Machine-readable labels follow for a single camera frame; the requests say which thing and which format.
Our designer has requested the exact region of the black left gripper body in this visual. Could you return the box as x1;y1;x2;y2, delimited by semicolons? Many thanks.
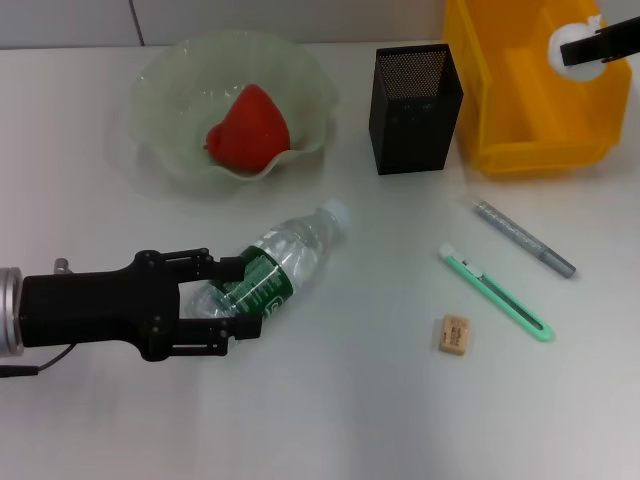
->
22;249;184;362

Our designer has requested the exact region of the white paper ball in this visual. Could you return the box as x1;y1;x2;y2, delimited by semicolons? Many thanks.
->
547;14;609;84

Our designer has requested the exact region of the clear water bottle green label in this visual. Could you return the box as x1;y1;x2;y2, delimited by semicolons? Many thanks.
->
184;198;352;326

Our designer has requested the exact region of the red-orange wrinkled orange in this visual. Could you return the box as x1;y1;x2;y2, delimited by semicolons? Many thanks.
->
206;83;292;174

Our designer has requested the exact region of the grey glitter pen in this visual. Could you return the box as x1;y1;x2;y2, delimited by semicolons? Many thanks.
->
472;199;577;279

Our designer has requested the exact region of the beige eraser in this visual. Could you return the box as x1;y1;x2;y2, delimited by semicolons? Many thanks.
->
438;313;472;357

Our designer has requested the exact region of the mint green utility knife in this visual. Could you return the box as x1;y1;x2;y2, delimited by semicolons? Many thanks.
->
438;243;556;344

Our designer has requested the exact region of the pale green glass fruit plate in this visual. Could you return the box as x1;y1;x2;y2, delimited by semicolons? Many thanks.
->
130;30;337;196

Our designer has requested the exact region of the black mesh pen holder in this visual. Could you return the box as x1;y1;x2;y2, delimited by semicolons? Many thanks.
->
368;43;465;176

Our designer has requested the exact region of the yellow plastic bin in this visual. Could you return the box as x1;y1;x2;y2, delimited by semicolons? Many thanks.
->
442;0;632;176

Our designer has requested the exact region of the left gripper cable silver plug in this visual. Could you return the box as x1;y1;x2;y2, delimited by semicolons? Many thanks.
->
0;258;74;379

